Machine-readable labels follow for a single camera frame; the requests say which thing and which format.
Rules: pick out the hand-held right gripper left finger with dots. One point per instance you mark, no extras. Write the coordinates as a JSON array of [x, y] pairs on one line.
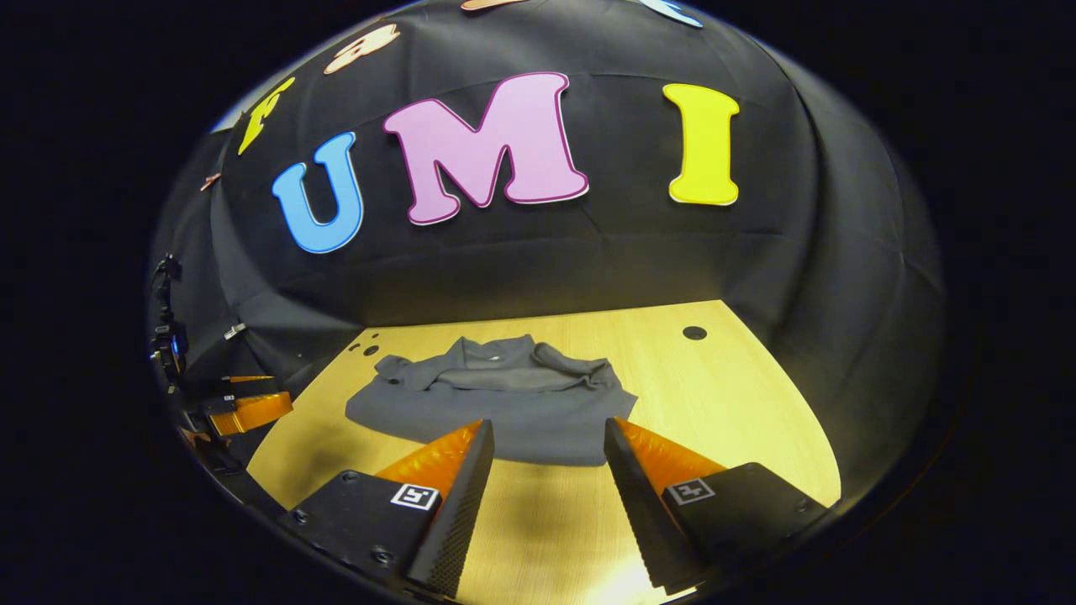
[[466, 512]]

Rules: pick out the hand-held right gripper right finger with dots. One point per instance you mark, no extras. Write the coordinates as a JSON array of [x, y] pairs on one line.
[[635, 508]]

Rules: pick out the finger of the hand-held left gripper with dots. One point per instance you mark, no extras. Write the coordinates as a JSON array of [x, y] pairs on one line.
[[252, 412], [249, 381]]

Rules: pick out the grey polo shirt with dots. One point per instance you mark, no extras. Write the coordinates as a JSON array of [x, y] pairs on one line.
[[504, 403]]

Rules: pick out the white spring clamp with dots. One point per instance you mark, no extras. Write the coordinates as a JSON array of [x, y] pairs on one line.
[[235, 331]]

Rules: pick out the red spring clamp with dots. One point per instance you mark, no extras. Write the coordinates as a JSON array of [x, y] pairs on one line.
[[210, 181]]

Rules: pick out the black backdrop cloth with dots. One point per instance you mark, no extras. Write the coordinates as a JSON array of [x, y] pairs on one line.
[[588, 252]]

